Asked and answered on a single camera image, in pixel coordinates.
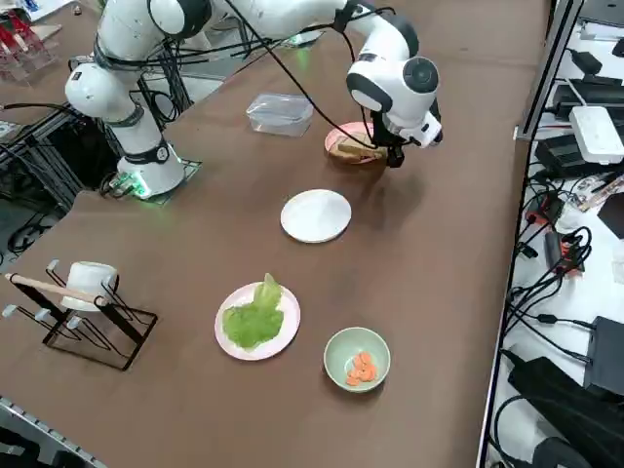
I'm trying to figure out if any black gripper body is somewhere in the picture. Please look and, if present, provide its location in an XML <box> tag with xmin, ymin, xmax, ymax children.
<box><xmin>369</xmin><ymin>111</ymin><xmax>409</xmax><ymax>170</ymax></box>

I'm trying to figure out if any green ceramic bowl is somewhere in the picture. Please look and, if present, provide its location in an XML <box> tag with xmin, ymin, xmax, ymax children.
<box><xmin>324</xmin><ymin>327</ymin><xmax>392</xmax><ymax>394</ymax></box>

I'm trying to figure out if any pink round plate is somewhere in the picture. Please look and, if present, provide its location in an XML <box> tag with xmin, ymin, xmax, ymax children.
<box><xmin>325</xmin><ymin>121</ymin><xmax>391</xmax><ymax>167</ymax></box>

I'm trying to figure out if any white round plate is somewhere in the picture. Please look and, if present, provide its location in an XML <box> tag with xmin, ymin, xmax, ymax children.
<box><xmin>280</xmin><ymin>188</ymin><xmax>353</xmax><ymax>244</ymax></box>

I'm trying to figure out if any pale round plate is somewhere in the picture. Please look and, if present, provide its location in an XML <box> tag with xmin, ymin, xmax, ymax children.
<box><xmin>214</xmin><ymin>281</ymin><xmax>301</xmax><ymax>361</ymax></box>

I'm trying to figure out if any clear plastic container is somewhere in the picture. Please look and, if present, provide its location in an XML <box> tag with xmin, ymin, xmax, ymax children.
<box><xmin>245</xmin><ymin>93</ymin><xmax>314</xmax><ymax>138</ymax></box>

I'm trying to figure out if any red and black plug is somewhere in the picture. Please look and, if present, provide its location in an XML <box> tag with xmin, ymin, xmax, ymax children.
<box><xmin>526</xmin><ymin>192</ymin><xmax>566</xmax><ymax>226</ymax></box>

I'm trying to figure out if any black power adapter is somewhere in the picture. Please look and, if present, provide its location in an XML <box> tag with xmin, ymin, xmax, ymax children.
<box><xmin>534</xmin><ymin>134</ymin><xmax>589</xmax><ymax>179</ymax></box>

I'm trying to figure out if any black adapter with red plug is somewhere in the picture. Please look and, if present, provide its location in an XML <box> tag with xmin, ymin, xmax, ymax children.
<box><xmin>543</xmin><ymin>228</ymin><xmax>586</xmax><ymax>277</ymax></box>

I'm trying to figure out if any black power strip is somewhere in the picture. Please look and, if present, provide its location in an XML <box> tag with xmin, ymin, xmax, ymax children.
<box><xmin>553</xmin><ymin>77</ymin><xmax>624</xmax><ymax>123</ymax></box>

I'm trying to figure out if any colourful printed packet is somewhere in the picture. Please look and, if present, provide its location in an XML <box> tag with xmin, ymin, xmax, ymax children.
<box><xmin>573</xmin><ymin>173</ymin><xmax>624</xmax><ymax>214</ymax></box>

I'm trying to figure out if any green lettuce leaf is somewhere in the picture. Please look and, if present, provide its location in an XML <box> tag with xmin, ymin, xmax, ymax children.
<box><xmin>222</xmin><ymin>272</ymin><xmax>286</xmax><ymax>351</ymax></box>

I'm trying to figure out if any black power adapter box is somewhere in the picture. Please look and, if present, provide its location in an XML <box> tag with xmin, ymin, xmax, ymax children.
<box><xmin>582</xmin><ymin>315</ymin><xmax>624</xmax><ymax>397</ymax></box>

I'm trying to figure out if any black bag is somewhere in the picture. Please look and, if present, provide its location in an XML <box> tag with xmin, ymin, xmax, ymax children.
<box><xmin>506</xmin><ymin>355</ymin><xmax>624</xmax><ymax>468</ymax></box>

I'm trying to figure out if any white cup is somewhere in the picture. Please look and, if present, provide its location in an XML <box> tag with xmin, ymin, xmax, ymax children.
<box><xmin>60</xmin><ymin>261</ymin><xmax>120</xmax><ymax>313</ymax></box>

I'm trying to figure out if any clear acrylic rack red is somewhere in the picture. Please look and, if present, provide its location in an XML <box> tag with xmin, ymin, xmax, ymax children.
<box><xmin>0</xmin><ymin>9</ymin><xmax>63</xmax><ymax>84</ymax></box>

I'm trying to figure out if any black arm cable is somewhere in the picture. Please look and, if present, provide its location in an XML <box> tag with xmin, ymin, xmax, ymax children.
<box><xmin>145</xmin><ymin>0</ymin><xmax>399</xmax><ymax>150</ymax></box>

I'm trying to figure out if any aluminium camera post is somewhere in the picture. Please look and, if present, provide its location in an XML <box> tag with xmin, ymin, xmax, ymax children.
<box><xmin>515</xmin><ymin>0</ymin><xmax>586</xmax><ymax>143</ymax></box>

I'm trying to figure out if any black adapter cable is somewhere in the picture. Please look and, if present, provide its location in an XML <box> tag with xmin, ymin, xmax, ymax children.
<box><xmin>504</xmin><ymin>287</ymin><xmax>599</xmax><ymax>337</ymax></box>

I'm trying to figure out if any black wire cup rack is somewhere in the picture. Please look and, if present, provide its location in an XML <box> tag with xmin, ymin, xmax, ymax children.
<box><xmin>2</xmin><ymin>259</ymin><xmax>160</xmax><ymax>371</ymax></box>

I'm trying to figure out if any aluminium rail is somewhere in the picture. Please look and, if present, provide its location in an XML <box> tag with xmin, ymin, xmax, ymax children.
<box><xmin>0</xmin><ymin>394</ymin><xmax>106</xmax><ymax>468</ymax></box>

